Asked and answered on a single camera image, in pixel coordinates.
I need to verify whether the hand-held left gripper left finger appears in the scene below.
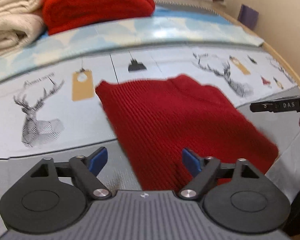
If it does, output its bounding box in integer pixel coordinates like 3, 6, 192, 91
29, 146, 112, 200

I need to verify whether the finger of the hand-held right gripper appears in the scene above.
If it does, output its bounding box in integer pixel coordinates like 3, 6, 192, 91
250, 101, 280, 113

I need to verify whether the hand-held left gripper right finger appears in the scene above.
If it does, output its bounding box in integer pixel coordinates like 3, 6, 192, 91
178, 147, 263, 200

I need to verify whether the red knit sweater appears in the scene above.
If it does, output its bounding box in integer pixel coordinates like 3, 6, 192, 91
95, 74, 280, 192

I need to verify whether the white window sill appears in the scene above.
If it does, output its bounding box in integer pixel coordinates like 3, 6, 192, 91
150, 0, 224, 14

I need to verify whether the light blue patterned quilt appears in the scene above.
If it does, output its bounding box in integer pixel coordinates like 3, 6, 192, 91
0, 16, 265, 85

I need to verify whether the red folded blanket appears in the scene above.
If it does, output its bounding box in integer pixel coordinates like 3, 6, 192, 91
42, 0, 155, 36

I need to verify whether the cream folded blanket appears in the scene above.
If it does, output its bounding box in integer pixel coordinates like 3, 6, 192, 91
0, 0, 48, 60

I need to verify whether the wooden bed frame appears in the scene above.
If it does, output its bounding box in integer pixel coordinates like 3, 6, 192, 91
262, 41, 300, 95

